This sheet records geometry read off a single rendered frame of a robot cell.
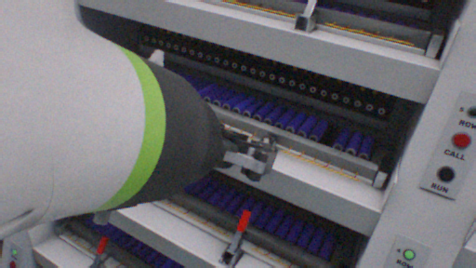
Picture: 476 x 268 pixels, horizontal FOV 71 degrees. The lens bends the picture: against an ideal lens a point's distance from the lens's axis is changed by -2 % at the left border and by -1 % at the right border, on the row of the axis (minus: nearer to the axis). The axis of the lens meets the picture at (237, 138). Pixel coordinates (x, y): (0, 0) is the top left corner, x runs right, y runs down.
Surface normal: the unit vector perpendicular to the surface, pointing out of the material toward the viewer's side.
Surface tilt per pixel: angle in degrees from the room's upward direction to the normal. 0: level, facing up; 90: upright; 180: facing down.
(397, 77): 109
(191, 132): 72
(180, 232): 19
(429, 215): 90
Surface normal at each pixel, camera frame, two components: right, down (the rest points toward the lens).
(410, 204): -0.41, 0.10
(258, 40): -0.48, 0.40
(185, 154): 0.89, 0.28
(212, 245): 0.13, -0.85
